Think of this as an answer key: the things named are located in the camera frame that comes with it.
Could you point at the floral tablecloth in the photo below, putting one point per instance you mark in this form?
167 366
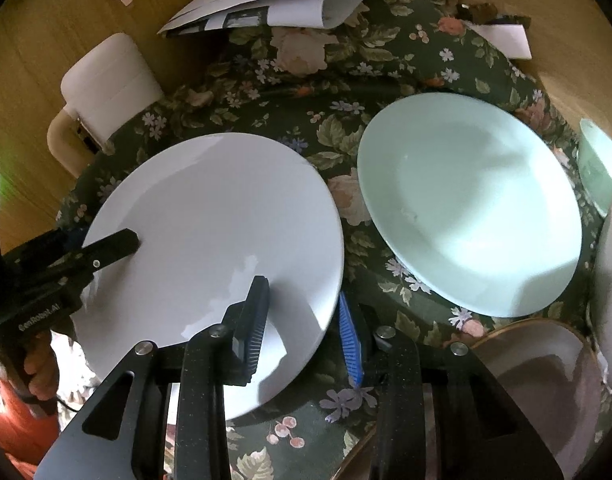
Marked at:
296 85

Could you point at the light green plate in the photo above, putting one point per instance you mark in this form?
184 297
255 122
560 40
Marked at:
466 200

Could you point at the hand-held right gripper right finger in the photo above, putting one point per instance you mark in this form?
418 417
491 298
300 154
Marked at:
349 345

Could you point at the small brown object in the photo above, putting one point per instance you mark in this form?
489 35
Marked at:
478 11

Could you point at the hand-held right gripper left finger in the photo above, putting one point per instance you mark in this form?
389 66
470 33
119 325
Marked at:
256 317

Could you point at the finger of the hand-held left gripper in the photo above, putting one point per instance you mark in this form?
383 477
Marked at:
113 247

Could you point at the light green bowl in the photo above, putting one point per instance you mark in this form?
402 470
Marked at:
602 170

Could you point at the white box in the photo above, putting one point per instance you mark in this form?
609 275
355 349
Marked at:
506 36

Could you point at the person's left forearm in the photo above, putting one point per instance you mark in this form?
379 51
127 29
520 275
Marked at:
13 427

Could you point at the person's left hand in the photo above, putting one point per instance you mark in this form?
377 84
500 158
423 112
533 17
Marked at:
40 370

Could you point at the gold-rimmed white dish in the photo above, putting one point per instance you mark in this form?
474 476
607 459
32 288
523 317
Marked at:
536 390

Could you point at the white plate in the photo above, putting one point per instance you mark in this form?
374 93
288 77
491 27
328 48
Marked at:
210 240

